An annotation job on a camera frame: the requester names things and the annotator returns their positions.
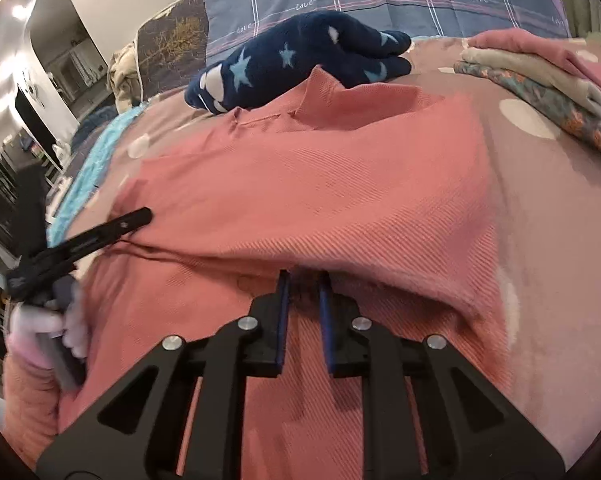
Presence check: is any navy star print fleece garment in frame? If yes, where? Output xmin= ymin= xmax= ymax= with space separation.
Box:
xmin=184 ymin=11 xmax=413 ymax=112

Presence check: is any pink ribbed sweater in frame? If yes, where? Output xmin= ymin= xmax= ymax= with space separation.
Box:
xmin=55 ymin=67 xmax=513 ymax=480

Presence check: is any dark shelf unit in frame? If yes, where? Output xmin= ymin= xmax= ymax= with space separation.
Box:
xmin=0 ymin=145 xmax=51 ymax=281

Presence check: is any folded beige garment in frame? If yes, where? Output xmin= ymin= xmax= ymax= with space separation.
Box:
xmin=460 ymin=47 xmax=601 ymax=126

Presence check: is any person's left forearm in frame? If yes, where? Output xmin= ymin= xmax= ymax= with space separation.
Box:
xmin=3 ymin=335 xmax=64 ymax=467

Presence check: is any person's left hand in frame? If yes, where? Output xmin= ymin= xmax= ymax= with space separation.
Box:
xmin=8 ymin=305 xmax=89 ymax=363

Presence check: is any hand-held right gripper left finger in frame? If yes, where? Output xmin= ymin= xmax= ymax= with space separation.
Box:
xmin=35 ymin=270 xmax=294 ymax=480

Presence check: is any pink dotted bed blanket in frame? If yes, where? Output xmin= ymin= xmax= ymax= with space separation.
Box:
xmin=70 ymin=34 xmax=601 ymax=471

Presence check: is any black screen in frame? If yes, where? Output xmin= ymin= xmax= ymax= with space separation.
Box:
xmin=14 ymin=85 xmax=57 ymax=161

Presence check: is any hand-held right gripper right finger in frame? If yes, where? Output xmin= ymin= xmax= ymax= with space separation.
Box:
xmin=317 ymin=272 xmax=566 ymax=480

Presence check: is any dark tree print pillow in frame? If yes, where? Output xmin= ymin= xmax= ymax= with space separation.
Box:
xmin=135 ymin=0 xmax=211 ymax=101

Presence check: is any beige crumpled cloth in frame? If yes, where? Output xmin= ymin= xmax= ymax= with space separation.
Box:
xmin=108 ymin=42 xmax=144 ymax=113

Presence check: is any folded floral garment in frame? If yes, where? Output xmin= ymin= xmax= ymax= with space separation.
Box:
xmin=454 ymin=61 xmax=601 ymax=162

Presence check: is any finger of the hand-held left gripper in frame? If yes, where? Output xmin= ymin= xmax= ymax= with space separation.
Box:
xmin=5 ymin=207 xmax=154 ymax=297

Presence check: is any turquoise blanket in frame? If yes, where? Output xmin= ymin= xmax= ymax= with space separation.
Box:
xmin=45 ymin=105 xmax=146 ymax=248

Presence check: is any arched doorway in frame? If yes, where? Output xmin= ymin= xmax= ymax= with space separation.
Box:
xmin=25 ymin=0 xmax=112 ymax=111

